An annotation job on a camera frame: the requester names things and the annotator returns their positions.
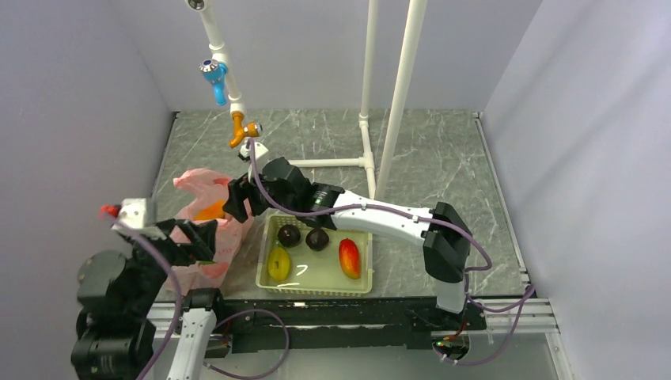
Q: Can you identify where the blue tap valve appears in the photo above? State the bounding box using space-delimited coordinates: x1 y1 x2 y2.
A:
199 59 228 106

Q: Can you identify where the red orange fake mango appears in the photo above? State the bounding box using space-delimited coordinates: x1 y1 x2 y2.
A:
339 238 361 279

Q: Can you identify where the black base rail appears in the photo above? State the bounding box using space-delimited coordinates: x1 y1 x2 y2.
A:
214 297 487 353

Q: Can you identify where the dark purple fake fruit right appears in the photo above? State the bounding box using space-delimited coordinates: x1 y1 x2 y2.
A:
305 228 330 252

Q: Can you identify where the pink plastic bag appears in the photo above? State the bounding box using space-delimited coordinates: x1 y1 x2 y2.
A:
172 169 254 295

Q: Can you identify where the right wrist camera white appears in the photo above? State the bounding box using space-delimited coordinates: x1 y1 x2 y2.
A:
238 138 269 173

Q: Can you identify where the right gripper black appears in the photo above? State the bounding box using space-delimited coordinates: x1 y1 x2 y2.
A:
222 160 298 224

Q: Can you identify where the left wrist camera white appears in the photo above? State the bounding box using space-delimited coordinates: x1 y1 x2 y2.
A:
99 198 157 230

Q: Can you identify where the dark purple fake fruit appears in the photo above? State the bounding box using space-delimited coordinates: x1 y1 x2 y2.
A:
276 224 302 248
305 228 330 252

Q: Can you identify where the pale green plastic basket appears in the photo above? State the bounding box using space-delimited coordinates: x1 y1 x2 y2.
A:
256 214 373 297

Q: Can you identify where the dark purple fake fruit left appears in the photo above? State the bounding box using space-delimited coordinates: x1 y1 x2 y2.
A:
276 224 302 248

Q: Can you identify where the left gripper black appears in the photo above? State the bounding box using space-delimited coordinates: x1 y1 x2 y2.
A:
124 215 217 314

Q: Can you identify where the orange yellow fake mango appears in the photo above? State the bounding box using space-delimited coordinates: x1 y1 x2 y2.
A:
193 200 226 221

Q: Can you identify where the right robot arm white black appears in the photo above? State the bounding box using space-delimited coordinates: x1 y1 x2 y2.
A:
223 158 474 329

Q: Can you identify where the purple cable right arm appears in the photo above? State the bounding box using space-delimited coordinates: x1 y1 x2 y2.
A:
247 137 536 368

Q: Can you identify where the white PVC pipe frame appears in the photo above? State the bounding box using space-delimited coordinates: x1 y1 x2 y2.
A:
184 0 429 200

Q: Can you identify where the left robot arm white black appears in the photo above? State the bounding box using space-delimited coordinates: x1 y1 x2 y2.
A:
70 218 217 379

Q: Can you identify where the orange tap valve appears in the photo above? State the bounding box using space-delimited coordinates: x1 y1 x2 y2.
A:
229 112 263 149

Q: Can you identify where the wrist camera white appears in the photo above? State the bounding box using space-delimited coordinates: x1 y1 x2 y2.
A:
99 198 157 230
238 138 269 173

